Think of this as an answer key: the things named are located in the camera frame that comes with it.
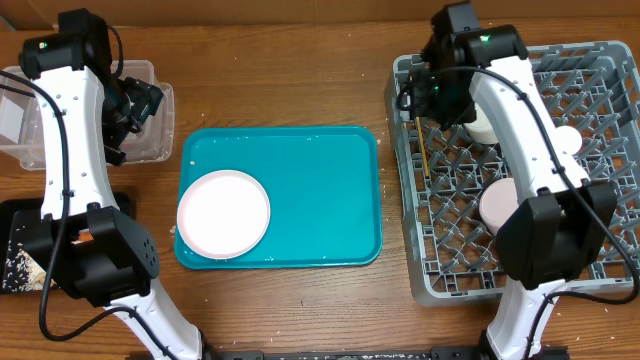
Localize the white bowl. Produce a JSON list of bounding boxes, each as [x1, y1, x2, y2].
[[464, 105, 498, 145]]

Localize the wooden chopstick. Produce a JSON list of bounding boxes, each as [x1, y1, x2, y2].
[[414, 116, 430, 178]]

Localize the small white plate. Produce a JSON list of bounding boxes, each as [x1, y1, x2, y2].
[[479, 178, 518, 235]]

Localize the white cup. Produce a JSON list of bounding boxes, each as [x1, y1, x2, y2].
[[553, 125, 582, 155]]

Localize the large white plate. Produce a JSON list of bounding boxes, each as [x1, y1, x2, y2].
[[177, 170, 271, 260]]

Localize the rice and peanut scraps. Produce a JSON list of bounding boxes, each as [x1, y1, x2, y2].
[[1, 242, 46, 293]]

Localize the orange carrot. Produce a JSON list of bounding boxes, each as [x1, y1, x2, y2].
[[71, 231, 94, 246]]

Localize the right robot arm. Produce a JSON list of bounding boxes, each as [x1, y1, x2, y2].
[[397, 2, 616, 359]]

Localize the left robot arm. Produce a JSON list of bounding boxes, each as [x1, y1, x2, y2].
[[11, 8, 215, 359]]

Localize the grey dishwasher rack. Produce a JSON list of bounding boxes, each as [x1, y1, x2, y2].
[[385, 41, 639, 306]]

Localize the black waste tray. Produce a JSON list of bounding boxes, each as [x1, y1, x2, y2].
[[1, 193, 158, 306]]

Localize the clear plastic bin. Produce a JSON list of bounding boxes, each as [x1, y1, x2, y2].
[[1, 60, 175, 171]]

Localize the teal serving tray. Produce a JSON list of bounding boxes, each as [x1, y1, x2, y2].
[[174, 126, 384, 270]]

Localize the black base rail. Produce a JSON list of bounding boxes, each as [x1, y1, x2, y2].
[[199, 344, 571, 360]]

